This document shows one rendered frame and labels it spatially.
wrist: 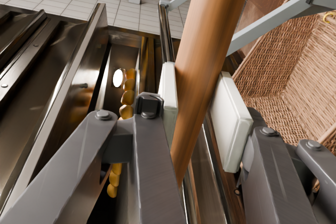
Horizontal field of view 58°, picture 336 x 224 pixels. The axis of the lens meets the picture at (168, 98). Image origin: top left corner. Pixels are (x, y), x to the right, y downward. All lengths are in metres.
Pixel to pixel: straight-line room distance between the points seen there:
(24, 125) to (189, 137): 0.84
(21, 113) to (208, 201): 0.64
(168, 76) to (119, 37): 1.62
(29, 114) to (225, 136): 0.94
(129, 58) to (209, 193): 1.14
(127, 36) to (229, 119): 1.64
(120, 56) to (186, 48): 1.66
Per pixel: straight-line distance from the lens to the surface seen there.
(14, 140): 0.97
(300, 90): 1.25
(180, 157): 0.23
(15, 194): 0.65
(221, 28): 0.18
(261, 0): 1.81
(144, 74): 1.37
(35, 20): 1.67
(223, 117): 0.17
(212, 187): 0.90
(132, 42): 1.80
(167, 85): 0.16
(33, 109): 1.08
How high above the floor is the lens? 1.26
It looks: 9 degrees down
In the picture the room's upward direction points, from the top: 81 degrees counter-clockwise
